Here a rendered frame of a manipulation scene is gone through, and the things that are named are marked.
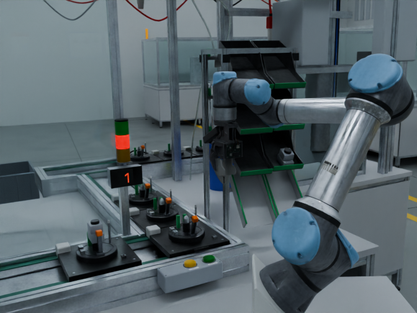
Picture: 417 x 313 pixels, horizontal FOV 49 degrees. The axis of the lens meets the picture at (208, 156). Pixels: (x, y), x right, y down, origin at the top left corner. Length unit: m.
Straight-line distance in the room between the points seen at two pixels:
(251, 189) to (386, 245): 1.62
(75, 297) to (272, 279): 0.62
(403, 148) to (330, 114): 5.65
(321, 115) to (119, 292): 0.83
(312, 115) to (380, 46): 1.70
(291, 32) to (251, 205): 1.31
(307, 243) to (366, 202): 2.03
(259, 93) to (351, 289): 0.75
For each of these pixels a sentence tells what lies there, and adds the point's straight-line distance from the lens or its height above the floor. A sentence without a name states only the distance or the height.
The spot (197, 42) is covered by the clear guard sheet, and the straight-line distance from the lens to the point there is 10.58.
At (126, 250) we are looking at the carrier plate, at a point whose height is 0.97.
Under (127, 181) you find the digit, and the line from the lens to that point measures 1.70.
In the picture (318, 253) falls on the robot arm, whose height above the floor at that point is 1.21.
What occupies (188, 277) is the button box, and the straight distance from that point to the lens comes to 1.52.
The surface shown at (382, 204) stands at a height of 0.67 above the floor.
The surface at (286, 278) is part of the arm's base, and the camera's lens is 1.18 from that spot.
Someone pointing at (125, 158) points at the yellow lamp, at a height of 1.27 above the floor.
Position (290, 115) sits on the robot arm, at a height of 1.46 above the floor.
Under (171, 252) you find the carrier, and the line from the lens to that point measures 1.62.
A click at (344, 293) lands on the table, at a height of 0.86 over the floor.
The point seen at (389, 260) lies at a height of 0.26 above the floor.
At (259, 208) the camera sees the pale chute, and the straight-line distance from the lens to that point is 1.82.
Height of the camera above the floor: 1.64
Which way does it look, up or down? 13 degrees down
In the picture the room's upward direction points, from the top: 1 degrees counter-clockwise
